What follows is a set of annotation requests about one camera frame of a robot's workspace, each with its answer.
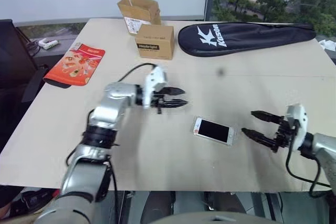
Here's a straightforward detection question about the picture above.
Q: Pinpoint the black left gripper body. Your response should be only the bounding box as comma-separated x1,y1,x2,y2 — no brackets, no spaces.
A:
151,91,169,114

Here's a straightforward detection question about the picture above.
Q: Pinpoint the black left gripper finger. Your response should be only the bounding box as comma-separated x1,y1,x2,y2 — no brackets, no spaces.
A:
160,87,185,96
164,99,188,109

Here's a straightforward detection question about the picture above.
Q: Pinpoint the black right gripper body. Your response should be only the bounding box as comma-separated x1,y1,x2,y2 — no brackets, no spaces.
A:
272,116,297,153

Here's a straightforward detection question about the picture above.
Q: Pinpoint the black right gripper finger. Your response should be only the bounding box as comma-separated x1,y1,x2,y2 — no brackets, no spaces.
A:
250,110,286,124
241,127,276,149

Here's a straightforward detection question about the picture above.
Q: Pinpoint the white gold smartphone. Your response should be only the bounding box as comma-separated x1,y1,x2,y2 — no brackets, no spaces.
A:
193,118,238,146

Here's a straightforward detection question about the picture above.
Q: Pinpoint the closed Heybright cardboard box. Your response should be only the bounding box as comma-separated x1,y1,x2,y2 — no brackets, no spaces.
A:
134,24,175,61

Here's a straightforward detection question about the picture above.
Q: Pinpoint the black Kason racket bag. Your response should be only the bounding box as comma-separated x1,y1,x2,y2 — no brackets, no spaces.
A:
177,22,317,57

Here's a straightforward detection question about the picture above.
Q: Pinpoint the open brown cardboard box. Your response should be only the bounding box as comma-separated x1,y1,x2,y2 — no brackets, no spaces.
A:
117,0,162,37

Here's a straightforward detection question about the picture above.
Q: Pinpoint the red printed package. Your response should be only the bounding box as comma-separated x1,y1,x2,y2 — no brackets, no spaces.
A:
43,42,106,89

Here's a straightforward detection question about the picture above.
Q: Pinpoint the crumpled white paper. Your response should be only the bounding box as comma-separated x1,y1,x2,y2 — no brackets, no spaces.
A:
318,39,336,51

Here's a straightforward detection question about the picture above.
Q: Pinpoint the dark rounded shape under table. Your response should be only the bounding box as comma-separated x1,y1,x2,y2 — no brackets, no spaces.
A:
143,191,176,216

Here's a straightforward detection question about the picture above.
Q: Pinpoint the white power strip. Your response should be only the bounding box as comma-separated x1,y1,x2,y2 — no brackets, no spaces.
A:
38,38,59,50

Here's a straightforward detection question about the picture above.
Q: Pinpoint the black office chair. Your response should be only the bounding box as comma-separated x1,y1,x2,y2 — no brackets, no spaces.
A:
0,19,49,104

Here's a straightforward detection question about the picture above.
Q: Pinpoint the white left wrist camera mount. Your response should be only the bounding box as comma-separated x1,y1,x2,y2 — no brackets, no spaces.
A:
143,66,169,109

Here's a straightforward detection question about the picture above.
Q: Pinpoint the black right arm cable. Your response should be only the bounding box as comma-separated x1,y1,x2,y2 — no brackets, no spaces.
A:
285,140,333,198

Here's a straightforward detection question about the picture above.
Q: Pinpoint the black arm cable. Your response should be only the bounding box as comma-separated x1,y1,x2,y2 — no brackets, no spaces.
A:
66,63,158,224
285,140,333,198

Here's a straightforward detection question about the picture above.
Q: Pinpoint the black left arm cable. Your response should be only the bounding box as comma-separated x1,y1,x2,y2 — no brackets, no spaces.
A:
66,63,158,224

